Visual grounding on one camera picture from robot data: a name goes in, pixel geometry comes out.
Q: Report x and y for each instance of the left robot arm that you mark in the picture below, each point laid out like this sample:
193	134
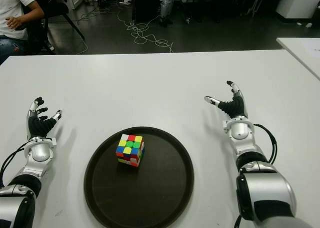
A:
40	152

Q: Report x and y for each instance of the black office chair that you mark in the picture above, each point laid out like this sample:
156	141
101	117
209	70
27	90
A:
55	5

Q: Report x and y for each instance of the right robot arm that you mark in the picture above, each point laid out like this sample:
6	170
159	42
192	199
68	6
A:
250	147

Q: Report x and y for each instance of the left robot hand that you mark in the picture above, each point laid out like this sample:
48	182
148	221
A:
38	126

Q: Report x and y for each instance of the white power strip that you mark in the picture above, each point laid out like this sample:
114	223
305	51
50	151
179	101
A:
125	2

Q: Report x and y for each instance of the white side table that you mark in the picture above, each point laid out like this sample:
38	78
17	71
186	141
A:
302	47

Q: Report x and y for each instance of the large white cabinet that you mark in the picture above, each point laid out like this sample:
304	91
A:
297	0

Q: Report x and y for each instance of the white paper scrap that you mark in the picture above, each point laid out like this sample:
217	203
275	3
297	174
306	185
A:
309	25

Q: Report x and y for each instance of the folded metal stand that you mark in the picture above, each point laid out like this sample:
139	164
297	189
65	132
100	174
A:
253	6

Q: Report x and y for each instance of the black cabinet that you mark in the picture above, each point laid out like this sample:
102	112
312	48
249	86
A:
146	5

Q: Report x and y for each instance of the multicoloured Rubik's cube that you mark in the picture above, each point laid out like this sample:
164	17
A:
130	150

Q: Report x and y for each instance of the dark round plate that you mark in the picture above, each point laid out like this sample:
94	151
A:
138	183

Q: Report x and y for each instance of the person in white shirt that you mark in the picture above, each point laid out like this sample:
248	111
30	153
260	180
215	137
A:
12	5

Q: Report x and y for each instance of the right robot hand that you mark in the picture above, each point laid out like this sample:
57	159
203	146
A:
233	106

